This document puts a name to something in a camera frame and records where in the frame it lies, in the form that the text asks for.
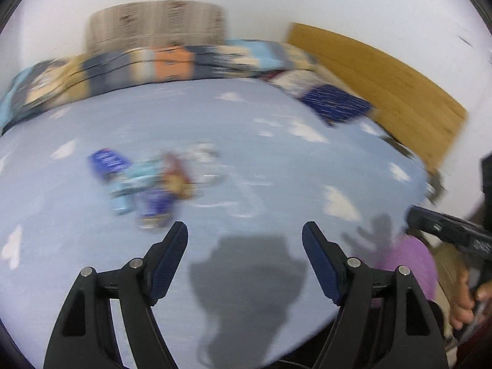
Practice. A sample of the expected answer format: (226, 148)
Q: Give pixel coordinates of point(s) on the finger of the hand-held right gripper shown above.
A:
(426, 223)

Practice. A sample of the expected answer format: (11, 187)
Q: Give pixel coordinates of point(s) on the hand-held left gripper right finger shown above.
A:
(321, 261)

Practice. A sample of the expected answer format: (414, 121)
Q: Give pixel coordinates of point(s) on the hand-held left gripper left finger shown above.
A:
(169, 261)

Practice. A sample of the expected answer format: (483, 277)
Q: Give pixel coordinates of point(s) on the purple waste basket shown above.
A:
(407, 261)

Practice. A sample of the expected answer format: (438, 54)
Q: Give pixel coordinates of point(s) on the large torn blue box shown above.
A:
(155, 207)

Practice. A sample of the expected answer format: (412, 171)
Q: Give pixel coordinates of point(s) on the green and brown box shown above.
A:
(176, 176)

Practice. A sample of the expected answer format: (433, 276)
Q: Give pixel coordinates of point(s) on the blue face mask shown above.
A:
(134, 178)

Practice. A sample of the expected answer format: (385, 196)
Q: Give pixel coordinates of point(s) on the long blue carton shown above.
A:
(107, 161)

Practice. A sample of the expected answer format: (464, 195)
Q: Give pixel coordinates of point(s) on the person's right hand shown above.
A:
(461, 303)

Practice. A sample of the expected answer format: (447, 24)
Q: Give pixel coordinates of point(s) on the light blue cloud bed sheet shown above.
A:
(230, 130)

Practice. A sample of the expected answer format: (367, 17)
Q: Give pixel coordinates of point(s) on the wooden headboard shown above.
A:
(384, 84)

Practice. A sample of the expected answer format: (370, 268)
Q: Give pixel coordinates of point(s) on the navy dotted pillow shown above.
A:
(334, 103)

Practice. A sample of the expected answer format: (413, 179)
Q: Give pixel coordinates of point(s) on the light patterned pillow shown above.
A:
(296, 82)

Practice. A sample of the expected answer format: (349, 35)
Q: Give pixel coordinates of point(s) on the patchwork quilt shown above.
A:
(115, 69)

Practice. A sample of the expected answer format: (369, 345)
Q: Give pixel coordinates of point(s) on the striped beige pillow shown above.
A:
(153, 27)

